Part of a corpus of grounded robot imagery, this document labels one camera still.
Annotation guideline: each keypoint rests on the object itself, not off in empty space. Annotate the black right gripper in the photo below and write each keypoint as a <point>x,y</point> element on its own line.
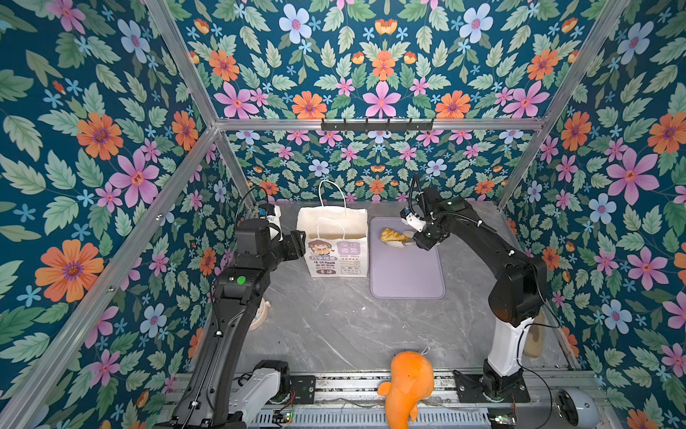
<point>420,240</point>

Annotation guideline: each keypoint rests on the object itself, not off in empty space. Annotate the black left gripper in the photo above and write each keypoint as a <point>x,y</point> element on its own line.
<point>296,243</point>

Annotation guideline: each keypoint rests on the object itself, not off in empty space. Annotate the twisted braided fake bread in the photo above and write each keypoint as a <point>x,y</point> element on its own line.
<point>388,234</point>

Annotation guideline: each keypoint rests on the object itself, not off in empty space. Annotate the white printed paper bag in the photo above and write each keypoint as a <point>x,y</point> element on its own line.
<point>336,239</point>

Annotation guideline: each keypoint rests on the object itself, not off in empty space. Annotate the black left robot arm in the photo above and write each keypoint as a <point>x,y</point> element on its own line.
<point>209,400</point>

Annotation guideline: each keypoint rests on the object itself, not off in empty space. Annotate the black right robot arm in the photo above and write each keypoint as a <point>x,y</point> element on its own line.
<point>519,292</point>

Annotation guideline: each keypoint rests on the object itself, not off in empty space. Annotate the lilac rectangular tray mat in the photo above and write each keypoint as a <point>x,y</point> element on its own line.
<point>403,273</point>

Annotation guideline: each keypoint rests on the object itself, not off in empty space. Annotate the round beige analog clock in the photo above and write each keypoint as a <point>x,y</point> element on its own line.
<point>261,315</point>

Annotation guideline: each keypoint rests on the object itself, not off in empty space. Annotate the orange plush toy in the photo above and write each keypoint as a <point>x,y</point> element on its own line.
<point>412,380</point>

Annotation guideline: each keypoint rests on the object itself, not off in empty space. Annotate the grey dome device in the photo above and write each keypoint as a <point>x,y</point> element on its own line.
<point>577,408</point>

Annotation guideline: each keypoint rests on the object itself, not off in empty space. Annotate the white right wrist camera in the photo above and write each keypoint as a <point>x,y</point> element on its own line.
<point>412,220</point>

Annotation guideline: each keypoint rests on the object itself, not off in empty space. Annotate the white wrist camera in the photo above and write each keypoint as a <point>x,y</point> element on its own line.
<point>271,213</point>
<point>412,220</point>

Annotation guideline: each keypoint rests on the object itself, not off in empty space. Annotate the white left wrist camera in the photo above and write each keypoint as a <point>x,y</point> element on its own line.
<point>271,213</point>

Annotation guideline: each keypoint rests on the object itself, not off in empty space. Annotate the black hook rail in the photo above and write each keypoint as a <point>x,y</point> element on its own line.
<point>377,125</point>

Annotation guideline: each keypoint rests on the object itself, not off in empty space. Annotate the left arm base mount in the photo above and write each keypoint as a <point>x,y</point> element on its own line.
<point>300,389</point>

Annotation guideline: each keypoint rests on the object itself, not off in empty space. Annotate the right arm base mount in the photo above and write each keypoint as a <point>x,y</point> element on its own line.
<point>476,388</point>

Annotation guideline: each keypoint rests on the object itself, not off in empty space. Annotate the perforated metal cable tray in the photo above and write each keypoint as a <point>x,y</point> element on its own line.
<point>368,418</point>

